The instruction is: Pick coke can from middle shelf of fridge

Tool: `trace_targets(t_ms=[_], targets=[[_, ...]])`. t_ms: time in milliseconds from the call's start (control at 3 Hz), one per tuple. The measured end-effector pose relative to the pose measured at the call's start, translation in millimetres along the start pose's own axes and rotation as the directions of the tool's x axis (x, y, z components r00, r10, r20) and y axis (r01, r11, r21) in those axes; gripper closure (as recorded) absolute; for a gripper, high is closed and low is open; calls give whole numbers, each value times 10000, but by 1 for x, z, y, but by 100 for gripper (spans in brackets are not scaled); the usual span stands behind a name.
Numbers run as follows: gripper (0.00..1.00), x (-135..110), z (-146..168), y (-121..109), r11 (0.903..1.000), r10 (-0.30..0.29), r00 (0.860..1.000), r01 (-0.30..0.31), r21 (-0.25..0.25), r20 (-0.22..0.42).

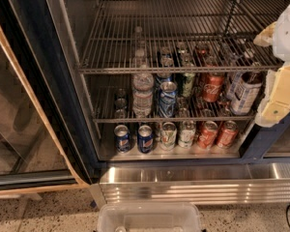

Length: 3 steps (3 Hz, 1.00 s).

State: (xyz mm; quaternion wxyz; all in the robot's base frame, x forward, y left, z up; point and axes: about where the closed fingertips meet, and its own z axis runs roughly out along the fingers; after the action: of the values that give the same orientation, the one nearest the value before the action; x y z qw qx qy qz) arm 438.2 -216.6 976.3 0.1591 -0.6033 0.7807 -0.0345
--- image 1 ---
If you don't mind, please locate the red coke can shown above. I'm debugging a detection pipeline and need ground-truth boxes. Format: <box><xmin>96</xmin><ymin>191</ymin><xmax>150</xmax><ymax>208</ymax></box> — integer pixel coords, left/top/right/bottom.
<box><xmin>216</xmin><ymin>121</ymin><xmax>239</xmax><ymax>149</ymax></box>
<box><xmin>197</xmin><ymin>121</ymin><xmax>218</xmax><ymax>149</ymax></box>

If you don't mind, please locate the clear plastic bin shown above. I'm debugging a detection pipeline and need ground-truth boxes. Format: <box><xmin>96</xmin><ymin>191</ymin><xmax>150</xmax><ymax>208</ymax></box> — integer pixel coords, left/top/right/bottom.
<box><xmin>97</xmin><ymin>202</ymin><xmax>201</xmax><ymax>232</ymax></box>

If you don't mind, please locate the white green can bottom right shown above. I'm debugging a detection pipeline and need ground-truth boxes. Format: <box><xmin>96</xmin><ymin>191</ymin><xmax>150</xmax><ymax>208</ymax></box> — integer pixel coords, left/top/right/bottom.
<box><xmin>178</xmin><ymin>121</ymin><xmax>196</xmax><ymax>148</ymax></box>

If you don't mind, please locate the red coke can bottom left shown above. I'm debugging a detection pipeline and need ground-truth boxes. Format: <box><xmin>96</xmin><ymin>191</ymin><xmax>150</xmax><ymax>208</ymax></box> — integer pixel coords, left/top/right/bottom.
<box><xmin>197</xmin><ymin>121</ymin><xmax>218</xmax><ymax>149</ymax></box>

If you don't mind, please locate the glass fridge door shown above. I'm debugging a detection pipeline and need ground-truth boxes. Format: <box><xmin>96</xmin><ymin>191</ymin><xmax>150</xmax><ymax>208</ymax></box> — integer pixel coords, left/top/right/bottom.
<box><xmin>0</xmin><ymin>7</ymin><xmax>90</xmax><ymax>200</ymax></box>

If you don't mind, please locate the green soda can middle shelf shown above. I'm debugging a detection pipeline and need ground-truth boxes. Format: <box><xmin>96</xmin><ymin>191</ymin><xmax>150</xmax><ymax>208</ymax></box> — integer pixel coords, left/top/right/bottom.
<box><xmin>181</xmin><ymin>72</ymin><xmax>195</xmax><ymax>98</ymax></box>

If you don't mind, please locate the blue pepsi can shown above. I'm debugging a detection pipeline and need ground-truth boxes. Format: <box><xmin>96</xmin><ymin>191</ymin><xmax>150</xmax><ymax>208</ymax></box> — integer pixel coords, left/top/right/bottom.
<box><xmin>114</xmin><ymin>125</ymin><xmax>131</xmax><ymax>153</ymax></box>
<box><xmin>137</xmin><ymin>125</ymin><xmax>154</xmax><ymax>154</ymax></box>

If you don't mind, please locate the middle wire shelf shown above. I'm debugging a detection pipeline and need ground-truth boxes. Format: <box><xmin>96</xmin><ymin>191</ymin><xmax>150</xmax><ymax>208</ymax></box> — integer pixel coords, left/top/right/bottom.
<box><xmin>93</xmin><ymin>86</ymin><xmax>255</xmax><ymax>123</ymax></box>

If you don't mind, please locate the blue pepsi can middle shelf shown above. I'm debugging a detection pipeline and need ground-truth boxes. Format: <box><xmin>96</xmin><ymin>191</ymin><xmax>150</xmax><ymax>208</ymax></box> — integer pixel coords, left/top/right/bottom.
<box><xmin>159</xmin><ymin>81</ymin><xmax>177</xmax><ymax>118</ymax></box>

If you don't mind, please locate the steel fridge bottom grille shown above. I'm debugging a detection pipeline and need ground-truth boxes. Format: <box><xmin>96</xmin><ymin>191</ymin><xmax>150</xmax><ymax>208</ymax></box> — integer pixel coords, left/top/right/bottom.
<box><xmin>89</xmin><ymin>163</ymin><xmax>290</xmax><ymax>207</ymax></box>

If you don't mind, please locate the wire shelf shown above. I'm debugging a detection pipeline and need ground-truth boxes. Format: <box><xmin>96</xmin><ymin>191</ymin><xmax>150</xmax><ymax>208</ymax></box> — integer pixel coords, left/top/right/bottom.
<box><xmin>79</xmin><ymin>0</ymin><xmax>290</xmax><ymax>74</ymax></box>
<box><xmin>93</xmin><ymin>86</ymin><xmax>255</xmax><ymax>123</ymax></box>

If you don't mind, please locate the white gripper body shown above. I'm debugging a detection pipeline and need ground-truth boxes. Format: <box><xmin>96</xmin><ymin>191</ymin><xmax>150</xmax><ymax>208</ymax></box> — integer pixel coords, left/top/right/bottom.
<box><xmin>255</xmin><ymin>62</ymin><xmax>290</xmax><ymax>128</ymax></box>

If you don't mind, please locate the blue fridge center post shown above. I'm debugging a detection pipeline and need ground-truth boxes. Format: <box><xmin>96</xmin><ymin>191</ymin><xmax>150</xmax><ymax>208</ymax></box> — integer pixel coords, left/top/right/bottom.
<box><xmin>239</xmin><ymin>112</ymin><xmax>290</xmax><ymax>162</ymax></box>

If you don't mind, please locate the white labelled coffee bottle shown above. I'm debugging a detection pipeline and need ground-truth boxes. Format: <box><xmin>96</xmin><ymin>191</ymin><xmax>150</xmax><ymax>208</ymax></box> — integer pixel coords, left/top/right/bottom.
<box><xmin>230</xmin><ymin>72</ymin><xmax>263</xmax><ymax>116</ymax></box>

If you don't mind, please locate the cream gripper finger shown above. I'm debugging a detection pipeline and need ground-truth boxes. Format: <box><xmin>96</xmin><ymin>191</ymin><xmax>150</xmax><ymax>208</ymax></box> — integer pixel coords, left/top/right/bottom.
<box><xmin>253</xmin><ymin>22</ymin><xmax>276</xmax><ymax>47</ymax></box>

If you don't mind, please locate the red coke can bottom right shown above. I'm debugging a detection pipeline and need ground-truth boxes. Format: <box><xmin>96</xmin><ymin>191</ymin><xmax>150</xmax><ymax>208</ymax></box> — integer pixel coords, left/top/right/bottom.
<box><xmin>216</xmin><ymin>121</ymin><xmax>239</xmax><ymax>149</ymax></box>

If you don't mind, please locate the white green can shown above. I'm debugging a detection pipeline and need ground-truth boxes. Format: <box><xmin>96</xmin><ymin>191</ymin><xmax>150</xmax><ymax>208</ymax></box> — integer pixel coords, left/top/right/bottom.
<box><xmin>160</xmin><ymin>122</ymin><xmax>177</xmax><ymax>151</ymax></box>
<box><xmin>178</xmin><ymin>121</ymin><xmax>196</xmax><ymax>148</ymax></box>

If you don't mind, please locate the upper wire shelf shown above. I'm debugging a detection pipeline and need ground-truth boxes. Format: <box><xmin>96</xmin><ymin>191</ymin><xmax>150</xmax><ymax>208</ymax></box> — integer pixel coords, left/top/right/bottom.
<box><xmin>79</xmin><ymin>0</ymin><xmax>290</xmax><ymax>74</ymax></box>

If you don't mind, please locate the red coke can shelf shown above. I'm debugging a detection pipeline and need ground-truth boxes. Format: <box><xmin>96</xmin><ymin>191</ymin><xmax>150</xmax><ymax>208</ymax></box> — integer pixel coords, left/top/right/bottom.
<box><xmin>202</xmin><ymin>72</ymin><xmax>224</xmax><ymax>102</ymax></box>

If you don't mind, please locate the clear water bottle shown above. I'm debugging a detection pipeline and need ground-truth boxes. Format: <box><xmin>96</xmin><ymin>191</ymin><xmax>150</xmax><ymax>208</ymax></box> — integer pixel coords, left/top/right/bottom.
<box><xmin>131</xmin><ymin>26</ymin><xmax>154</xmax><ymax>118</ymax></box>

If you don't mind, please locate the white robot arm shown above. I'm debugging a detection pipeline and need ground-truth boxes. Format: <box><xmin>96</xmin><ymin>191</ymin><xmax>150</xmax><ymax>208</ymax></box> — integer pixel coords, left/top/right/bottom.
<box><xmin>253</xmin><ymin>4</ymin><xmax>290</xmax><ymax>128</ymax></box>

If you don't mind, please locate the blue pepsi can bottom left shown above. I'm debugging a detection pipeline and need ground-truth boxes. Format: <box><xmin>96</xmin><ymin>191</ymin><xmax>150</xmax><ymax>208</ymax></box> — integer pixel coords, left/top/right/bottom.
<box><xmin>114</xmin><ymin>125</ymin><xmax>131</xmax><ymax>153</ymax></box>

